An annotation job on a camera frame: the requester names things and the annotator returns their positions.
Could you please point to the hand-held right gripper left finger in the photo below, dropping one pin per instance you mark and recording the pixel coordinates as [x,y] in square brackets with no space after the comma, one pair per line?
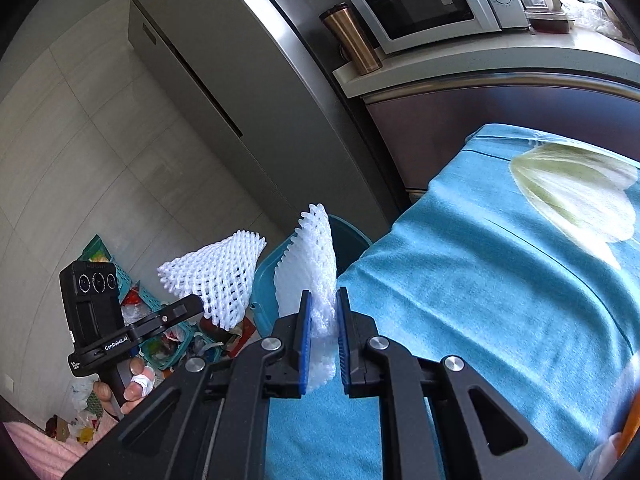
[304,350]

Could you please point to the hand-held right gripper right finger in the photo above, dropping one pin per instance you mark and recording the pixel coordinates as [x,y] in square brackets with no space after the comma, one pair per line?
[342,350]

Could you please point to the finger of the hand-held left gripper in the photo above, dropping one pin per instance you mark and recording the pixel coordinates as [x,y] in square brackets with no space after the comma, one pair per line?
[167,316]

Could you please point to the white foam fruit net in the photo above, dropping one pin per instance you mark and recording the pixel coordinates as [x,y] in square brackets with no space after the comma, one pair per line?
[220,275]
[307,255]

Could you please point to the blue plastic bin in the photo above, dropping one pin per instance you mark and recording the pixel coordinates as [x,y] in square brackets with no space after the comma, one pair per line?
[350,245]

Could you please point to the orange snack packet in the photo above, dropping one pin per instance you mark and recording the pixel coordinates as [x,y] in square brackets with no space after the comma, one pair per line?
[631,435]

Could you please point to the person's left hand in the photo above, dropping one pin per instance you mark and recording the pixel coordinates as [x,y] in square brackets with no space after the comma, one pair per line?
[131,392]

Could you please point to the green plastic basket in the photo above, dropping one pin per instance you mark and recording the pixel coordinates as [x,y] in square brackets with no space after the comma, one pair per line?
[150,295]

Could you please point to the pile of plastic bags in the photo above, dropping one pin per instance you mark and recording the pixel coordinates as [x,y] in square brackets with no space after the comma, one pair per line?
[80,420]

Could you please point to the blue floral tablecloth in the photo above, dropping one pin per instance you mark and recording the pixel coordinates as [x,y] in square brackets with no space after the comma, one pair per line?
[475,310]

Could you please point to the pink fleece clothing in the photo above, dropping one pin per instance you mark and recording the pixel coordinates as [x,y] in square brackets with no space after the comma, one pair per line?
[40,452]

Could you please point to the grey refrigerator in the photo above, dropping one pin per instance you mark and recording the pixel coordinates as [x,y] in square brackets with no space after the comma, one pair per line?
[250,85]

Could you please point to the kitchen counter cabinets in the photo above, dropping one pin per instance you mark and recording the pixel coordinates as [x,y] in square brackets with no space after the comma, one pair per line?
[475,95]

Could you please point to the copper thermos tumbler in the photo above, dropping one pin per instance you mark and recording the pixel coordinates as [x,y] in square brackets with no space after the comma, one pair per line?
[352,37]

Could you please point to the white microwave oven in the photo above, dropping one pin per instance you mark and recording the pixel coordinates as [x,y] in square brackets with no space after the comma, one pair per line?
[425,5]

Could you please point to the dark red lidded container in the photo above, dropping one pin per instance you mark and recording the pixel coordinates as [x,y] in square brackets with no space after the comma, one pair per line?
[550,22]

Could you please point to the clear plastic bag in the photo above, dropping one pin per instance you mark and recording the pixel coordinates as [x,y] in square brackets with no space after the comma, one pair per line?
[595,15]

